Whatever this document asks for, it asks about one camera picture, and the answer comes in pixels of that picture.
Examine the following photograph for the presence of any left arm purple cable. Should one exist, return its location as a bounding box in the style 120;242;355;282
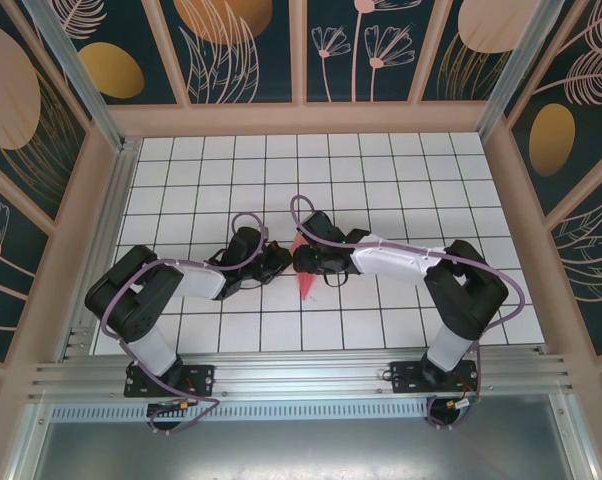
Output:
102;212;270;435

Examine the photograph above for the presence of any golden oval feather wall panel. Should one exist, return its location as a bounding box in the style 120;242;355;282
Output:
503;0;602;219

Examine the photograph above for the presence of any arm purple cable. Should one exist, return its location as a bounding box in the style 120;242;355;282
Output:
288;194;528;432
102;212;270;435

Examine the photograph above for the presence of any aluminium corner post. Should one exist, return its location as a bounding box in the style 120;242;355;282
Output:
475;0;557;144
20;0;127;151

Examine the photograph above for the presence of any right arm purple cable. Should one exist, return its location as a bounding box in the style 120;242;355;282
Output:
288;194;528;432

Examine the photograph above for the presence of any pink leaf outlines wall panel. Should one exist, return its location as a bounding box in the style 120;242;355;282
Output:
548;172;602;359

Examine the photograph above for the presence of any slotted metal cable strip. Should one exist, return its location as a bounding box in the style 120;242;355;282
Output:
50;403;557;422

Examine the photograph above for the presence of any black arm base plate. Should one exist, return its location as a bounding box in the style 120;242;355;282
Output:
124;363;217;399
389;359;481;396

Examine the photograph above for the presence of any peach circle gold leaves panel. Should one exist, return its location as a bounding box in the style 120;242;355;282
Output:
419;0;525;104

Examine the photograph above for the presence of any pink flowers wall panel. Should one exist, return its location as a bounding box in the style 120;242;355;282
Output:
305;0;435;105

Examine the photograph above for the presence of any orange circle leaves wall panel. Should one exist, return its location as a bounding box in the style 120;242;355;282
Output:
158;0;302;106

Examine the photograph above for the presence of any large peach circle wall panel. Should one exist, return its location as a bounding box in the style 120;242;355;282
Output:
0;0;92;226

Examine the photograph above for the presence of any aluminium side rail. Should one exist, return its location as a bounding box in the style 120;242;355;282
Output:
55;138;143;362

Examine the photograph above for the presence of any single flower outline wall panel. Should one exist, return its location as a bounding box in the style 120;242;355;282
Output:
0;164;52;364

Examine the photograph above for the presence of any long aluminium base rail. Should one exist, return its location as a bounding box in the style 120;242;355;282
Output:
28;349;578;402

